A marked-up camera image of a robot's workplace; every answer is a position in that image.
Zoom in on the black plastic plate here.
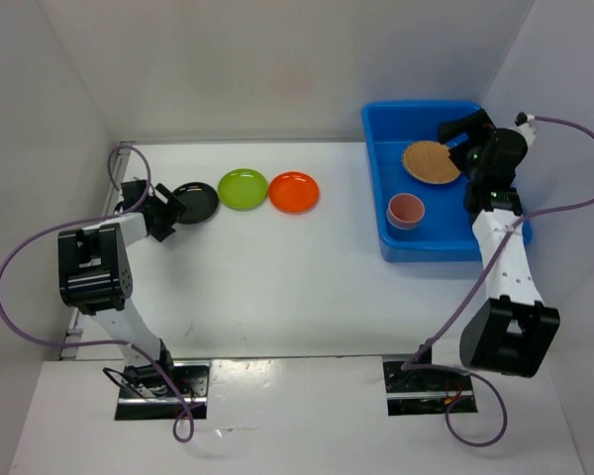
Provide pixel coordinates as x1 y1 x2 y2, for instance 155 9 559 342
173 182 219 225

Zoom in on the brown woven bamboo tray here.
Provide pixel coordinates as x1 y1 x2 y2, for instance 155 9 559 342
402 141 460 185

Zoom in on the pink plastic cup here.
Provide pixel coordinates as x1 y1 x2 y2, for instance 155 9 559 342
386 193 425 230

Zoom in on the blue-grey plastic cup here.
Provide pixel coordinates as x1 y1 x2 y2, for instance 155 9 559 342
386 208 425 231

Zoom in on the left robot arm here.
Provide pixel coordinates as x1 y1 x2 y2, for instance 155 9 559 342
57 180 187 397

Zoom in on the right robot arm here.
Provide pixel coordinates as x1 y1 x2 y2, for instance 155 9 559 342
438 109 560 378

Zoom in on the blue plastic bin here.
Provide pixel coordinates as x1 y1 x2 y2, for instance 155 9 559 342
360 100 535 263

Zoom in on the green plastic plate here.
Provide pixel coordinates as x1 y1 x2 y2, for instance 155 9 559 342
217 168 268 211

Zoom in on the orange plastic plate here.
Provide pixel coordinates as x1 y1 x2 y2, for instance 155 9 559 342
268 170 320 214

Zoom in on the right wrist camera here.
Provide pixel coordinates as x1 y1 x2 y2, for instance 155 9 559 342
514 112 537 147

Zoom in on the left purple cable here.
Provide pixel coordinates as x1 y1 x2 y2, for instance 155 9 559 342
0 142 202 444

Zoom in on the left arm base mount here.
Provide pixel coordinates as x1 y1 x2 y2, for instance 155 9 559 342
102 360 211 422

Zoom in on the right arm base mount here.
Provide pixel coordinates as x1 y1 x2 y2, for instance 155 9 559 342
382 356 477 417

